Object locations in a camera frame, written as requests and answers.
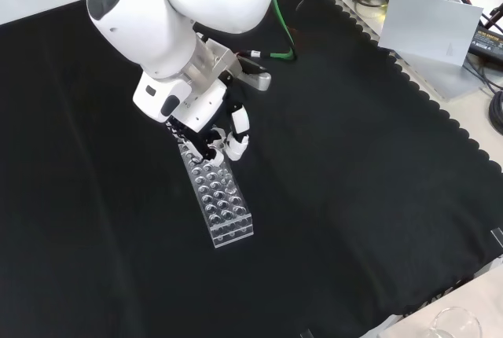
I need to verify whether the black coiled cable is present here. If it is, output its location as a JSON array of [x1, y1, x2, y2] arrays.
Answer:
[[486, 90, 503, 137]]

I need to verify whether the clear glass beaker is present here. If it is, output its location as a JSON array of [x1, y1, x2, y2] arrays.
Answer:
[[426, 306, 483, 338]]

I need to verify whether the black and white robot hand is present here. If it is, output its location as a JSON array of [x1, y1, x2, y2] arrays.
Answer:
[[132, 72, 252, 167]]

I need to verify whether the clear plastic test tube rack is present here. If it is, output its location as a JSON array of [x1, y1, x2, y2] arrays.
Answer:
[[172, 139, 255, 250]]

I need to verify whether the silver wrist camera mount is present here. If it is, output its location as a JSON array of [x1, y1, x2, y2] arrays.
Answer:
[[184, 38, 273, 93]]

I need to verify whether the black bench cloth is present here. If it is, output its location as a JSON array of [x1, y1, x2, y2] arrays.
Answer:
[[0, 0, 503, 338]]

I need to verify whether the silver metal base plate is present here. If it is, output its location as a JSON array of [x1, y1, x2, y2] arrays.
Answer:
[[333, 0, 494, 102]]

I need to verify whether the black power adapter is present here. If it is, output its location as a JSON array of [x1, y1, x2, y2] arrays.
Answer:
[[467, 24, 503, 57]]

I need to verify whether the green cable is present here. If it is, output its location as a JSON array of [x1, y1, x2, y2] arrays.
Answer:
[[235, 0, 299, 62]]

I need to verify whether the pale board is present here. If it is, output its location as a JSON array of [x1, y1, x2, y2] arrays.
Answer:
[[377, 0, 485, 68]]

